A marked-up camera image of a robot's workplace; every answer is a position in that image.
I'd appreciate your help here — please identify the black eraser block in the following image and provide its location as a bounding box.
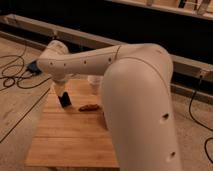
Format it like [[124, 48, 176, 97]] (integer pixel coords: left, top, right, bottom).
[[58, 92, 71, 108]]

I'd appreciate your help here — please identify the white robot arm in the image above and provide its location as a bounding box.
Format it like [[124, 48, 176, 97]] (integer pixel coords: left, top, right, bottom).
[[37, 40, 183, 171]]

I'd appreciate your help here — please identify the brown food piece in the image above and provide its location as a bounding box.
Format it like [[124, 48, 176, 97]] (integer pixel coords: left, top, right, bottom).
[[79, 104, 100, 111]]

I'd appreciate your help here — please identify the wooden table board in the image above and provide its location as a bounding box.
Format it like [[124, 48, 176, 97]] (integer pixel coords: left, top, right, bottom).
[[26, 79, 118, 168]]

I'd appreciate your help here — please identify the black floor cable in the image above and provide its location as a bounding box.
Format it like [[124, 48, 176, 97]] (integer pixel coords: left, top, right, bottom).
[[0, 43, 54, 90]]

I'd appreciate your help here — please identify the black cable right side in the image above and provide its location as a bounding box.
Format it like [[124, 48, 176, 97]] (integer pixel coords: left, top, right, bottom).
[[188, 75, 213, 165]]

